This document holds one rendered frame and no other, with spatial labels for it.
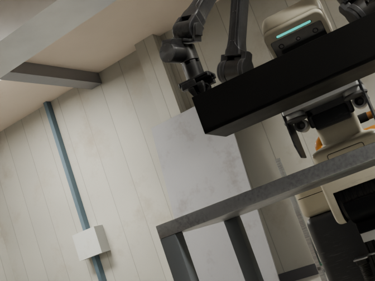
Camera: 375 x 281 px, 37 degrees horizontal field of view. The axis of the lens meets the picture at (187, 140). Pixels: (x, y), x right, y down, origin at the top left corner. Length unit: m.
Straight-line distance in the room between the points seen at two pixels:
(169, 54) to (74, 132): 6.58
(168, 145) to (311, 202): 4.87
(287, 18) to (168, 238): 0.95
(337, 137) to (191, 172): 4.87
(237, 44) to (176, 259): 0.89
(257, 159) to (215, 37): 1.59
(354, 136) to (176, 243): 0.85
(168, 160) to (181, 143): 0.29
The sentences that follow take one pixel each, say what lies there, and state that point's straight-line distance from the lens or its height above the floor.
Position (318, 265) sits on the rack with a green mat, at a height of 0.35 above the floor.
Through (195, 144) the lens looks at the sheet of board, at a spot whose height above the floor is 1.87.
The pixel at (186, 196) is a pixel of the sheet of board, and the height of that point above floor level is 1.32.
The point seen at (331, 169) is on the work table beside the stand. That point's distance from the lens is 1.12.
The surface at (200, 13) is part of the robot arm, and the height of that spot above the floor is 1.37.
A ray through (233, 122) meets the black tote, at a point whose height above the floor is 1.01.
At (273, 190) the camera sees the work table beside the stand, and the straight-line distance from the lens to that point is 1.14.
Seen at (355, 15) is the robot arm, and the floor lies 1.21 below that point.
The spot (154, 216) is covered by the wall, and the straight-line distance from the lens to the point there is 7.39.
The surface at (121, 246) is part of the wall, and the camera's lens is 7.77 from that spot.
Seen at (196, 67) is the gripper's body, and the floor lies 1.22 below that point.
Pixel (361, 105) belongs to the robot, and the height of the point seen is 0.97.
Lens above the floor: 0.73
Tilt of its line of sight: 10 degrees up
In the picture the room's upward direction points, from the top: 20 degrees counter-clockwise
